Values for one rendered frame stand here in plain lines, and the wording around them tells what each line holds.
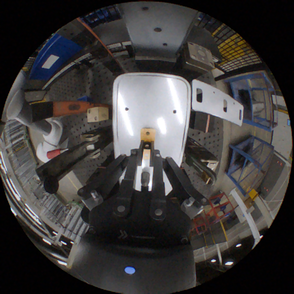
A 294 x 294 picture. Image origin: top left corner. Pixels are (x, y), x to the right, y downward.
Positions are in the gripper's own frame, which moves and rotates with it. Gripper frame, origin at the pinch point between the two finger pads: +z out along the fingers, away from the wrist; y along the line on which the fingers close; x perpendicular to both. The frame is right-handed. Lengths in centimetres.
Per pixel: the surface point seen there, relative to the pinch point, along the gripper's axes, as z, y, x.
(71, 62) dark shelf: 3.9, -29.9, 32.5
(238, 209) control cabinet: 62, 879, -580
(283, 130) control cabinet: 3, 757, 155
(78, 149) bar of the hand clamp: -4.7, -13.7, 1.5
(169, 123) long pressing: 6.6, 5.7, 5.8
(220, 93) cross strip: 6.5, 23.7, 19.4
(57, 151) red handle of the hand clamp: -5.8, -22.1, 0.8
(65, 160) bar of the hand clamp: -8.1, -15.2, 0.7
